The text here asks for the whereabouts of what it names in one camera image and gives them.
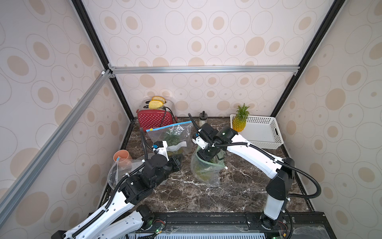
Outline left black frame post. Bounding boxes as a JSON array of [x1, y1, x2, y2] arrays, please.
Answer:
[[71, 0, 134, 121]]

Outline yellow toast slice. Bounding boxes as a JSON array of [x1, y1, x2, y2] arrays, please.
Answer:
[[152, 96, 166, 104], [148, 100, 164, 109]]

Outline left diagonal aluminium frame bar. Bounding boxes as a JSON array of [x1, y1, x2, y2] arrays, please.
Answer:
[[0, 69, 111, 228]]

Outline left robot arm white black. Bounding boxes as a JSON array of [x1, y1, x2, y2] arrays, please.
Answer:
[[51, 154, 184, 239]]

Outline green-zip bag with pineapple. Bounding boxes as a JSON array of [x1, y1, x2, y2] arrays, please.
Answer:
[[191, 146, 227, 187]]

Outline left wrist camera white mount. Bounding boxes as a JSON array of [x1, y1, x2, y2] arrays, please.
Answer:
[[152, 141, 169, 161]]

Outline right black frame post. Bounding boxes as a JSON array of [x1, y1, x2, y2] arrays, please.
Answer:
[[270, 0, 346, 117]]

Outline orange plastic cup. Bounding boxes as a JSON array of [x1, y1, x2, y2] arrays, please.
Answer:
[[113, 149, 132, 166]]

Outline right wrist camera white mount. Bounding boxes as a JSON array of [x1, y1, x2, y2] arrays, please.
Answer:
[[192, 134, 209, 149]]

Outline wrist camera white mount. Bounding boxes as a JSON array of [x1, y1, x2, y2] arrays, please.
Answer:
[[192, 134, 209, 149], [152, 141, 169, 161]]

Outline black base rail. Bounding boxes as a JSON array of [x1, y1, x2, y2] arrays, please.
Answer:
[[85, 211, 338, 239]]

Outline horizontal aluminium frame bar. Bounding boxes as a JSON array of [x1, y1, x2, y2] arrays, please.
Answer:
[[111, 65, 300, 74]]

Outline blue-zip bag with pineapple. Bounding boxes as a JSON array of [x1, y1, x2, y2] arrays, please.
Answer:
[[146, 121, 194, 155]]

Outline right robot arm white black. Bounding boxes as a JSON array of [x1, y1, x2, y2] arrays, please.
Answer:
[[193, 123, 295, 230]]

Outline white perforated plastic basket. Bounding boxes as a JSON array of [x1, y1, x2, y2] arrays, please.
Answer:
[[233, 116, 284, 149]]

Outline front yellow toast slice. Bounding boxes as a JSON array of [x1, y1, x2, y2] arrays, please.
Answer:
[[148, 100, 164, 109]]

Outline red toaster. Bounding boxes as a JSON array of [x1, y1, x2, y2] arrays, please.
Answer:
[[137, 109, 177, 130]]

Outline right black corrugated cable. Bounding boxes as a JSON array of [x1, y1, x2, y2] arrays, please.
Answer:
[[187, 113, 322, 199]]

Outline rear yellow toast slice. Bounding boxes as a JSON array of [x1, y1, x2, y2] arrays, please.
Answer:
[[152, 96, 166, 104]]

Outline small bottle black cap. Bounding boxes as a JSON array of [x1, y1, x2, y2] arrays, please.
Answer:
[[199, 111, 208, 127]]

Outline black frame post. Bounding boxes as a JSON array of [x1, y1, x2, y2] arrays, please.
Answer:
[[71, 0, 134, 121], [270, 0, 346, 117]]

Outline yellow pineapple green crown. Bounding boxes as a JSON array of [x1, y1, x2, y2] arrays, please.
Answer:
[[232, 104, 249, 132]]

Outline clear zip-top bag blue slider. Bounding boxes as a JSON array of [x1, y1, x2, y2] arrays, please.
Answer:
[[107, 156, 145, 190]]

